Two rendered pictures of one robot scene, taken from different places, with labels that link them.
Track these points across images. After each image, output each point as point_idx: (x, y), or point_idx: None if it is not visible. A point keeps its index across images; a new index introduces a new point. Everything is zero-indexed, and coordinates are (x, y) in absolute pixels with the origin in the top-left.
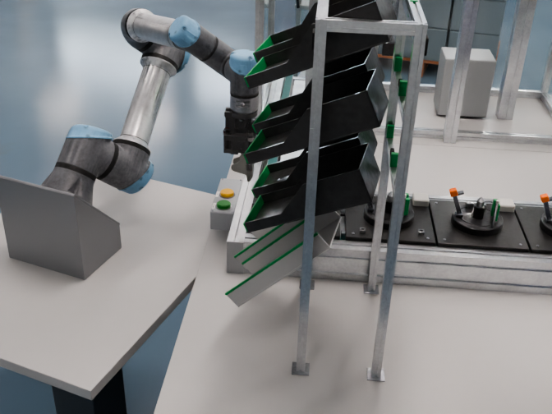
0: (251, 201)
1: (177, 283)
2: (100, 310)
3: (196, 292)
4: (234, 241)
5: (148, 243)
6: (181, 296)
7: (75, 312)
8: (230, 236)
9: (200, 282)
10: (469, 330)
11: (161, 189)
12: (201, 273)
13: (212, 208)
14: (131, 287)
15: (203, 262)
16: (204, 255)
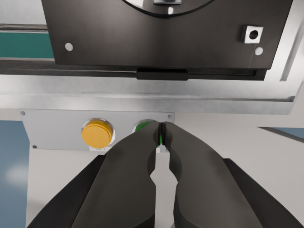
0: (116, 79)
1: (268, 144)
2: (299, 199)
3: (295, 121)
4: (294, 100)
5: (176, 183)
6: (287, 135)
7: (297, 214)
8: (269, 110)
9: (273, 119)
10: None
11: (46, 189)
12: (249, 121)
13: (158, 151)
14: (264, 183)
15: (222, 122)
16: (203, 124)
